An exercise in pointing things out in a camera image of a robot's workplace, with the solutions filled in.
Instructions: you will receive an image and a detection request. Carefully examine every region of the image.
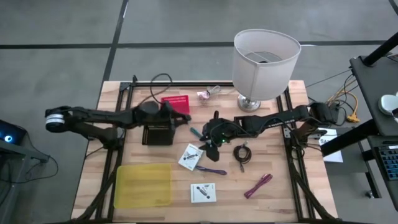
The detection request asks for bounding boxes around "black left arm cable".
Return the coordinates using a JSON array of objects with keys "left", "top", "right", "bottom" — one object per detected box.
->
[{"left": 150, "top": 73, "right": 174, "bottom": 105}]

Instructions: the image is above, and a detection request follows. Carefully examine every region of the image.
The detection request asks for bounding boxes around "device with blue light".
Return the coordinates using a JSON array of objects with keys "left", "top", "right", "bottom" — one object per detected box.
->
[{"left": 0, "top": 119, "right": 27, "bottom": 146}]

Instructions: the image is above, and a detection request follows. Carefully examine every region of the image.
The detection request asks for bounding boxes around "black side workstation cart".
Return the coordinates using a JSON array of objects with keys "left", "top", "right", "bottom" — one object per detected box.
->
[{"left": 320, "top": 32, "right": 398, "bottom": 212}]

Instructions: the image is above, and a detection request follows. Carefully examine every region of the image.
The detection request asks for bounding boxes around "yellow cable bundle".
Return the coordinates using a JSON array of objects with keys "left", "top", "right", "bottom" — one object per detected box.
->
[{"left": 326, "top": 83, "right": 361, "bottom": 124}]

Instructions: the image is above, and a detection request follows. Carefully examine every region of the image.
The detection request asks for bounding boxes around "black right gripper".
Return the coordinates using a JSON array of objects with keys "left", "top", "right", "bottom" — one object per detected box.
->
[{"left": 200, "top": 110, "right": 238, "bottom": 162}]

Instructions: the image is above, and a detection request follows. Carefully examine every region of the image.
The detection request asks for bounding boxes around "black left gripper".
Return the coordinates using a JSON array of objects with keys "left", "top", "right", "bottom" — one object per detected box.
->
[{"left": 155, "top": 101, "right": 192, "bottom": 138}]

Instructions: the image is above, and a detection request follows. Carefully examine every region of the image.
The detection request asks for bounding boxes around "black keyboard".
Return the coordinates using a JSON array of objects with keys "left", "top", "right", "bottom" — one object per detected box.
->
[{"left": 377, "top": 144, "right": 398, "bottom": 181}]

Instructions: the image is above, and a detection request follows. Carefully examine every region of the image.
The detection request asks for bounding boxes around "grey equipment stand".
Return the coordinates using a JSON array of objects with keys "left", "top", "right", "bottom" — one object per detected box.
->
[{"left": 0, "top": 139, "right": 50, "bottom": 224}]

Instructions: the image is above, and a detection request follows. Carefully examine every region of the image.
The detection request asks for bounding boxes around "red plastic mesh basket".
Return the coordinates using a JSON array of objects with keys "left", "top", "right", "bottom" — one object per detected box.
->
[{"left": 160, "top": 95, "right": 191, "bottom": 116}]

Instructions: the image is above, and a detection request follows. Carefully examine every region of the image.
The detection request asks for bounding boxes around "black floor cable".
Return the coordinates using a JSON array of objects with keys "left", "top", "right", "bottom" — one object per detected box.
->
[{"left": 24, "top": 155, "right": 60, "bottom": 185}]

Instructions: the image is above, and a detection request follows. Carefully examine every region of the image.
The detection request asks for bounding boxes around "yellow translucent plastic bin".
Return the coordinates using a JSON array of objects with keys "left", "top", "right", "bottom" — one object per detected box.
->
[{"left": 113, "top": 163, "right": 173, "bottom": 209}]

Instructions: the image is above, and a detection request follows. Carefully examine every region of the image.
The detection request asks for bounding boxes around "white round device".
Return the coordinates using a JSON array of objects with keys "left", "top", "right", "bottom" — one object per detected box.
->
[{"left": 378, "top": 92, "right": 398, "bottom": 116}]

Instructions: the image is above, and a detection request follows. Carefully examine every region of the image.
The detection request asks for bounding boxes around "white printed paper sheet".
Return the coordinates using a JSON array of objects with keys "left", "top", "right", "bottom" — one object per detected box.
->
[{"left": 318, "top": 128, "right": 345, "bottom": 163}]

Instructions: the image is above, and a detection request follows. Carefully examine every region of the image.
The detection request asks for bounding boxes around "white printed leaflet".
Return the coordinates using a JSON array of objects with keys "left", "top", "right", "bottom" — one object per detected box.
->
[
  {"left": 177, "top": 142, "right": 205, "bottom": 172},
  {"left": 190, "top": 182, "right": 218, "bottom": 204}
]

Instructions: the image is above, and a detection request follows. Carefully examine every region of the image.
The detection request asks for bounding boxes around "magenta cable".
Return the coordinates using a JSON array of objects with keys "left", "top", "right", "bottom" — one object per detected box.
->
[{"left": 243, "top": 173, "right": 274, "bottom": 200}]

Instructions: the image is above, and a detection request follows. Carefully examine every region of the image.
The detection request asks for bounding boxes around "black shallow tray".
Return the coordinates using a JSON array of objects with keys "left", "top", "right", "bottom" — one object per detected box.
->
[{"left": 141, "top": 121, "right": 175, "bottom": 146}]

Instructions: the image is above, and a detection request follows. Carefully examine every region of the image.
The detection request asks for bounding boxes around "table lamp with grey shade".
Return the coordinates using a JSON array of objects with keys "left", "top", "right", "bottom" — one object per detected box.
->
[{"left": 231, "top": 29, "right": 302, "bottom": 113}]

